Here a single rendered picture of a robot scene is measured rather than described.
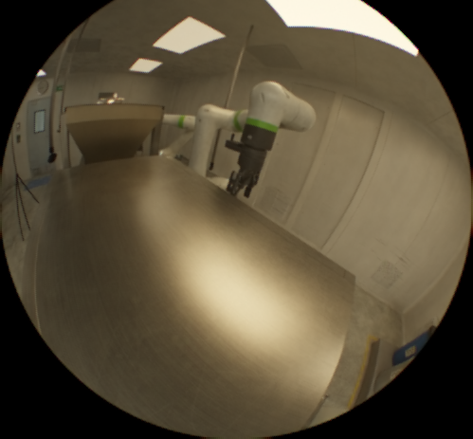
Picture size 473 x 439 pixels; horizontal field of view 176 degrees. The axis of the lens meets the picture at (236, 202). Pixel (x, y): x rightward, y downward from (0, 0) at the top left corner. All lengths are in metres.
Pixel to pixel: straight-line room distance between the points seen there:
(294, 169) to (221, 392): 2.53
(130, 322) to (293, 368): 0.16
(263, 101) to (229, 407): 0.49
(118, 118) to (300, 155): 2.35
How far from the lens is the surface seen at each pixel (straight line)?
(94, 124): 0.57
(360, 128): 2.49
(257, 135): 0.40
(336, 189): 2.44
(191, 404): 0.16
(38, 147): 5.64
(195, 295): 0.17
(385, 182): 2.46
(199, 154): 0.79
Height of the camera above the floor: 1.49
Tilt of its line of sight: 27 degrees down
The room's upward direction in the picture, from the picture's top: 17 degrees clockwise
